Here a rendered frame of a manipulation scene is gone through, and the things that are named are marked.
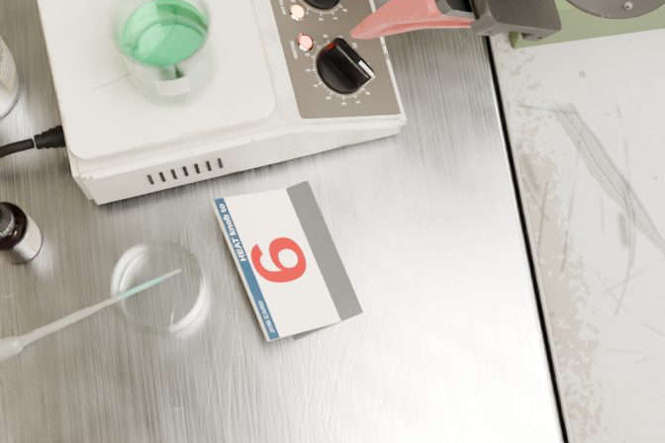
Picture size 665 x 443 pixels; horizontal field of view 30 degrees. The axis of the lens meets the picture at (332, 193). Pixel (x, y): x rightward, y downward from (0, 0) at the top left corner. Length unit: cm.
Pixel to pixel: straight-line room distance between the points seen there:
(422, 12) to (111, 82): 20
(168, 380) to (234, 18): 22
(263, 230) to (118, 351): 11
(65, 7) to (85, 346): 20
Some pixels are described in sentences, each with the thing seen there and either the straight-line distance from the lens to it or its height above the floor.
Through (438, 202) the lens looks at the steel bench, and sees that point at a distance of 78.
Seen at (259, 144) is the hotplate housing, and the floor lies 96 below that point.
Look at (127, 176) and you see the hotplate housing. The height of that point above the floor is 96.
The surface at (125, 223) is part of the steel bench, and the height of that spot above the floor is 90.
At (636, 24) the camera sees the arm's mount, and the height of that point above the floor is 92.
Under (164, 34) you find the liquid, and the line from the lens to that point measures 67.
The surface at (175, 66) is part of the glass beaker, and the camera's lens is 64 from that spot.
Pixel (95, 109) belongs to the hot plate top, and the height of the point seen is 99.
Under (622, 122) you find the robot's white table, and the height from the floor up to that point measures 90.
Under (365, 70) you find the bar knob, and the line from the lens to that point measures 73.
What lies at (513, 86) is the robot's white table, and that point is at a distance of 81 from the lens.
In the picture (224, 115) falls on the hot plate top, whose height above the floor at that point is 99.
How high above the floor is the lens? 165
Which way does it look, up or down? 75 degrees down
